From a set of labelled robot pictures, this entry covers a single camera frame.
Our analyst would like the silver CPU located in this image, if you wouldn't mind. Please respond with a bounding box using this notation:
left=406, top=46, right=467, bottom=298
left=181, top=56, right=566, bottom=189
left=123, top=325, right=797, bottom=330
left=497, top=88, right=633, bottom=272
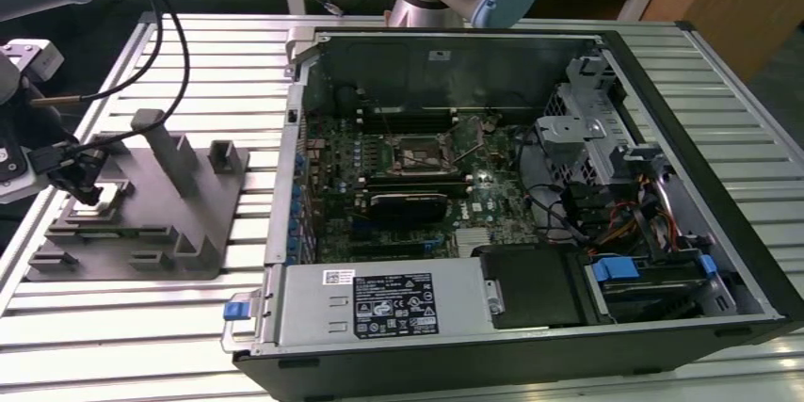
left=69, top=184, right=121, bottom=221

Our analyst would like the metal socket cover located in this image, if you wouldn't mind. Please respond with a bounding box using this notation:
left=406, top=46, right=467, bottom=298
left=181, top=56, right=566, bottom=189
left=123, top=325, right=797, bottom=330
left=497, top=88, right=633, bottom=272
left=438, top=117, right=489, bottom=164

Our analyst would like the grey parts rack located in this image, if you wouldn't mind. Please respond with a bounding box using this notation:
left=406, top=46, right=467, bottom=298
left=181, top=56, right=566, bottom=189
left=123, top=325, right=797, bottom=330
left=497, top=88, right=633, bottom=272
left=23, top=108, right=250, bottom=281

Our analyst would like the blue case latch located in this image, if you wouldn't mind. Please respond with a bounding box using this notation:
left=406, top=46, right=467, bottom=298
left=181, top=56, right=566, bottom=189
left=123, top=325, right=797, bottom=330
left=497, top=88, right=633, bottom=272
left=222, top=298, right=250, bottom=323

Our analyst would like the silver power supply unit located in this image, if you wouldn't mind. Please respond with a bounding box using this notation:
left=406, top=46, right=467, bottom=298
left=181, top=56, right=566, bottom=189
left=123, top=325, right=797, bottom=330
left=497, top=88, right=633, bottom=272
left=274, top=259, right=497, bottom=347

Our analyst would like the black expansion slot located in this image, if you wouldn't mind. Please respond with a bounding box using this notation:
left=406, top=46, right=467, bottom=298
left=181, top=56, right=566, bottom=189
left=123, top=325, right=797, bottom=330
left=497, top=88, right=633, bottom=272
left=347, top=240, right=429, bottom=257

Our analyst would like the black RAM slot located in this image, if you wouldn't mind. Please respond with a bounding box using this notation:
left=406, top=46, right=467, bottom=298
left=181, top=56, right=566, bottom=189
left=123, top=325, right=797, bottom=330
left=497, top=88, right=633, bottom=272
left=355, top=119, right=461, bottom=128
left=355, top=124, right=461, bottom=135
left=355, top=113, right=461, bottom=121
left=355, top=107, right=461, bottom=116
left=361, top=179, right=470, bottom=186
left=362, top=184, right=470, bottom=192
left=361, top=173, right=470, bottom=182
left=362, top=188, right=470, bottom=197

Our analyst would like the black graphics card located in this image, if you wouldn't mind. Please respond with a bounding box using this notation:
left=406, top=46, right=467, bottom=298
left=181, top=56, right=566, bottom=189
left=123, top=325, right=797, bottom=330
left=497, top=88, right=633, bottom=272
left=362, top=190, right=450, bottom=225

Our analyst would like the small silver heatsink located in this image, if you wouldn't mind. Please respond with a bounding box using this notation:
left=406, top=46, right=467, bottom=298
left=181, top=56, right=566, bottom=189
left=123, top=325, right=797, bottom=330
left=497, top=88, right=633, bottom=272
left=453, top=226, right=491, bottom=249

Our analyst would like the green motherboard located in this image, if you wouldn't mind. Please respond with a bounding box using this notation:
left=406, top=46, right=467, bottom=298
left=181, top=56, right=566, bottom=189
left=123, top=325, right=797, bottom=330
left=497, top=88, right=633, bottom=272
left=298, top=112, right=545, bottom=265

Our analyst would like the black plastic shroud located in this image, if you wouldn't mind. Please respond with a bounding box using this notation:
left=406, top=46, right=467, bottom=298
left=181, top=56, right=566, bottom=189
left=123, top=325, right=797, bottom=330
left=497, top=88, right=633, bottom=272
left=469, top=241, right=619, bottom=330

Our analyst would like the silver metal drive cage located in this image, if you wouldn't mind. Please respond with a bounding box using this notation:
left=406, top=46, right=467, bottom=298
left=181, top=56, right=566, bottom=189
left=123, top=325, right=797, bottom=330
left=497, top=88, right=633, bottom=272
left=531, top=56, right=677, bottom=186

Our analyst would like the blue disk carrier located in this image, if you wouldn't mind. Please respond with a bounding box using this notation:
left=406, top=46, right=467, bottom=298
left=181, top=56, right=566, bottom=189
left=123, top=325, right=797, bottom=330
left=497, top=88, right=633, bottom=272
left=589, top=253, right=718, bottom=289

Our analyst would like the black open PC case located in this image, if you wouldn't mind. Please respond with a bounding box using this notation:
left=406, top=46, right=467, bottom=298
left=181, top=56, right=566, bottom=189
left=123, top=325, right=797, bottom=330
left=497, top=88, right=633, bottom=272
left=230, top=20, right=804, bottom=402

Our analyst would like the wooden cabinet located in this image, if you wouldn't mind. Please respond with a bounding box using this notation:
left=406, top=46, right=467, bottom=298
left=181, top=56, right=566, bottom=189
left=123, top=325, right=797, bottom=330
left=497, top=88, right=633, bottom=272
left=641, top=0, right=804, bottom=81

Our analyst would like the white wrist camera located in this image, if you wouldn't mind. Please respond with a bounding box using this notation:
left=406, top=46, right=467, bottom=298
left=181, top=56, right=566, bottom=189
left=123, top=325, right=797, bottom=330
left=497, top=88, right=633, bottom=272
left=0, top=146, right=39, bottom=205

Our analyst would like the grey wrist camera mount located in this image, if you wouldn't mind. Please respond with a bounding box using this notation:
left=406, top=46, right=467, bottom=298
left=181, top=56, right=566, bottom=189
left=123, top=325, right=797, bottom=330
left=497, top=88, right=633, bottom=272
left=0, top=39, right=66, bottom=88

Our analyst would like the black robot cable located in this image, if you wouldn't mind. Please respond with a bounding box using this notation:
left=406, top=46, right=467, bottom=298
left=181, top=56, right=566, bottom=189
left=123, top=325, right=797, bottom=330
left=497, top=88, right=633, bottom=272
left=58, top=0, right=193, bottom=154

